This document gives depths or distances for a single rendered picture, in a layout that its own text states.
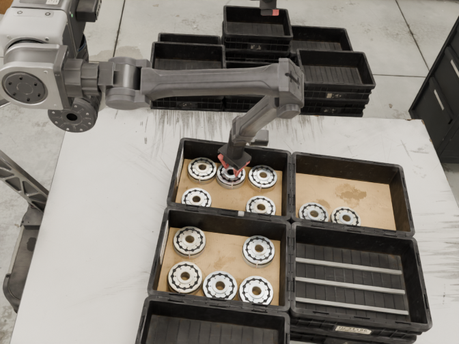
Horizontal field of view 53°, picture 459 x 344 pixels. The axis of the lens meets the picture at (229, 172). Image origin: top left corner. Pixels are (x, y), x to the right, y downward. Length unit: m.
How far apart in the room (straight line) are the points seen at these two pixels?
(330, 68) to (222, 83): 1.83
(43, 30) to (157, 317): 0.82
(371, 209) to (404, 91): 2.04
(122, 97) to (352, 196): 0.98
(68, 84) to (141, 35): 2.71
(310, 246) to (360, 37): 2.73
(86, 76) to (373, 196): 1.11
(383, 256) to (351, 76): 1.41
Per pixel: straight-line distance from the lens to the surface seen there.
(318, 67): 2.79
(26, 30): 1.12
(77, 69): 1.05
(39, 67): 1.04
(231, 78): 1.01
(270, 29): 3.02
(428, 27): 4.47
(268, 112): 1.18
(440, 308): 1.77
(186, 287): 1.40
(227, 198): 1.61
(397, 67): 3.87
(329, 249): 1.57
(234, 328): 1.40
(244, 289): 1.41
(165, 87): 1.03
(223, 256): 1.49
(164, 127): 2.00
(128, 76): 1.06
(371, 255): 1.61
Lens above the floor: 2.14
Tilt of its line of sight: 51 degrees down
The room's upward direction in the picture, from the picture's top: 8 degrees clockwise
